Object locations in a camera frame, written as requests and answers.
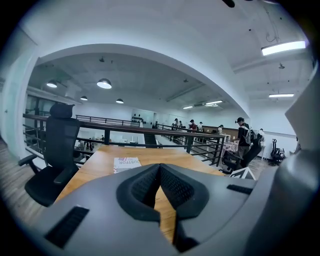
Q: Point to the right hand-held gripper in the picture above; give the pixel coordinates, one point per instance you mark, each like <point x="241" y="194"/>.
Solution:
<point x="295" y="187"/>

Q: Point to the black metal corridor railing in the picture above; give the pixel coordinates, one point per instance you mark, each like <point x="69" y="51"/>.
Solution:
<point x="190" y="130"/>

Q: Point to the black metal balcony railing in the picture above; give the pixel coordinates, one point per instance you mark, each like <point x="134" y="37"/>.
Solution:
<point x="107" y="120"/>

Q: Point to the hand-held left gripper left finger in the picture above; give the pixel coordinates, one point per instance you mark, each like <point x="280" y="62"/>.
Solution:
<point x="100" y="225"/>

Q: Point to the black mesh office chair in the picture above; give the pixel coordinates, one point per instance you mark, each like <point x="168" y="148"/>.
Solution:
<point x="57" y="155"/>

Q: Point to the black railing with wooden handrail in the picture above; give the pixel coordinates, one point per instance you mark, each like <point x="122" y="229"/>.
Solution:
<point x="150" y="135"/>

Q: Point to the white printed book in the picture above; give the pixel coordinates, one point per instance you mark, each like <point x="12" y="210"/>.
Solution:
<point x="126" y="163"/>

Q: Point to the white ceiling light strip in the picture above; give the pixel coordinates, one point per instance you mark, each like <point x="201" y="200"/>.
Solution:
<point x="281" y="95"/>
<point x="187" y="107"/>
<point x="213" y="102"/>
<point x="283" y="47"/>

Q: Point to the black dome pendant lamp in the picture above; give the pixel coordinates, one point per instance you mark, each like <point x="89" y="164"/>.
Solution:
<point x="119" y="101"/>
<point x="83" y="98"/>
<point x="104" y="83"/>
<point x="51" y="84"/>

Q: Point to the black chair with bag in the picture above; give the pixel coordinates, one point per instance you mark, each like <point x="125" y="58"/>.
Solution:
<point x="237" y="158"/>

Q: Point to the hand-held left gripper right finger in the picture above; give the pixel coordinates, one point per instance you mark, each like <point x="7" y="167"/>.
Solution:
<point x="217" y="200"/>

